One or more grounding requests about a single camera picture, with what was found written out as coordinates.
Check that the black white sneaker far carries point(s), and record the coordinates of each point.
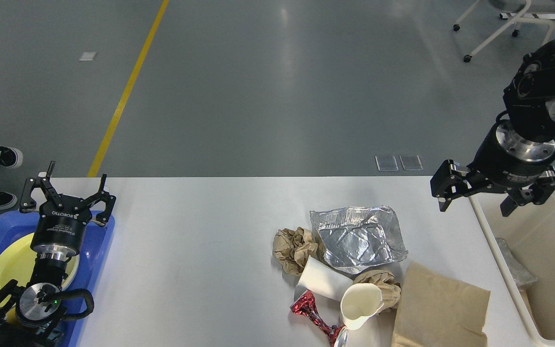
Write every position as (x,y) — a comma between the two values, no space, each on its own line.
(10,157)

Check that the crumpled brown paper ball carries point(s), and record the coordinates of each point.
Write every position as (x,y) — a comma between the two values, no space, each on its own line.
(293,248)

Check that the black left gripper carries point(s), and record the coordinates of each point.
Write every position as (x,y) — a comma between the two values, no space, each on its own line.
(60,229)

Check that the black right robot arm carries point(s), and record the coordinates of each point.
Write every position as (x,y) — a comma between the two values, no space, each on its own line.
(530,97)

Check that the blue plastic tray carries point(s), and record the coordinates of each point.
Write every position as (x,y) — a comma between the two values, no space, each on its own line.
(96,243)

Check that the crushed white paper cup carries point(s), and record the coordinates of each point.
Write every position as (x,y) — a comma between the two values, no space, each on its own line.
(360,302)

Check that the white paper cup lying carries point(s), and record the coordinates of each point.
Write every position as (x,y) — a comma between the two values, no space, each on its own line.
(323,280)

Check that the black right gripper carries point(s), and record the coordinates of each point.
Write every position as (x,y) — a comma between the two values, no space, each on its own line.
(505,162)

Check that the white plate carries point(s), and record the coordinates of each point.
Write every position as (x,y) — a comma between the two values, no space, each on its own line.
(72,265)

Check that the red foil wrapper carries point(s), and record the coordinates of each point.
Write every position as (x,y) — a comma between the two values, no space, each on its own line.
(306,305)

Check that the yellow plastic plate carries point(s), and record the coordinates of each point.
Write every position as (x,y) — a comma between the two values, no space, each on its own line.
(12,262)

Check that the brown paper bag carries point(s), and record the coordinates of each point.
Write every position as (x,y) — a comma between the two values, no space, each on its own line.
(438,311)

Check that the beige plastic bin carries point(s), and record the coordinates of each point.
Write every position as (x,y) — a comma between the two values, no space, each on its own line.
(530,235)

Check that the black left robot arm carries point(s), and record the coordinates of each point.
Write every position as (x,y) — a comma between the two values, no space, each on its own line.
(36,192)

